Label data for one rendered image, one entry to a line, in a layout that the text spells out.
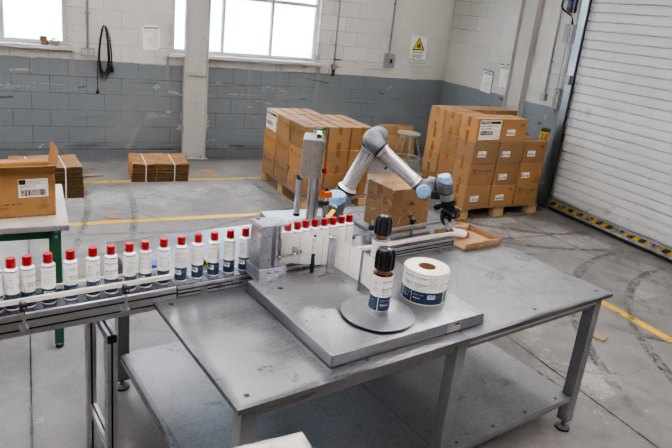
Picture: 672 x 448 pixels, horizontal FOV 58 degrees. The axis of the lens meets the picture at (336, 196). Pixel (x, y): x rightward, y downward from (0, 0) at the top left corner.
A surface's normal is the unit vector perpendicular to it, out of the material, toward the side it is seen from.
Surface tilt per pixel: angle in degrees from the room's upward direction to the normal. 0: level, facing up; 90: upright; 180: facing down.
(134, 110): 90
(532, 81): 90
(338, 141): 90
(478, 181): 93
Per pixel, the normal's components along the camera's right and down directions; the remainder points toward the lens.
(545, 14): -0.90, 0.04
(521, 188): 0.44, 0.27
